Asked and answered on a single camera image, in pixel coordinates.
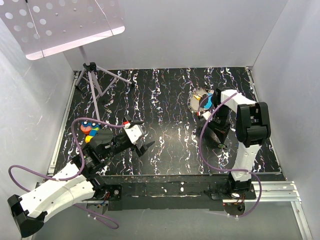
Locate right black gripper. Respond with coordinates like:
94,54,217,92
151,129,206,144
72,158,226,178
206,104,231,144

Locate silver key with green tag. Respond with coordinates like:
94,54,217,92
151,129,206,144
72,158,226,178
218,143,227,150

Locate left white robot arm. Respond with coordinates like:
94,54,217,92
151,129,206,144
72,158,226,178
7,115,153,238

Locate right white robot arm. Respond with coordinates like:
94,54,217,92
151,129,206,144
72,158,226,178
202,88,271,199

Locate colourful toy blocks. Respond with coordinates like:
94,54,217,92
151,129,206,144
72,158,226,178
80,120,102,143

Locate perforated music stand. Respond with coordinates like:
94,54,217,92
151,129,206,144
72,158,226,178
0,0,131,109

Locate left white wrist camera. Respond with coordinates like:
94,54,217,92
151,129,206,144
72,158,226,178
124,125,145,145

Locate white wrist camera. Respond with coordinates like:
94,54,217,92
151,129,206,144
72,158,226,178
197,110,212,122
124,125,145,145

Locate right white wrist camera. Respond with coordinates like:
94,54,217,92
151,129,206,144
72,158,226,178
197,110,212,122

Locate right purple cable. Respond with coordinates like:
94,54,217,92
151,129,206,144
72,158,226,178
197,92,263,218

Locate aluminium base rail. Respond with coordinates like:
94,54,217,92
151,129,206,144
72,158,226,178
21,71,313,240

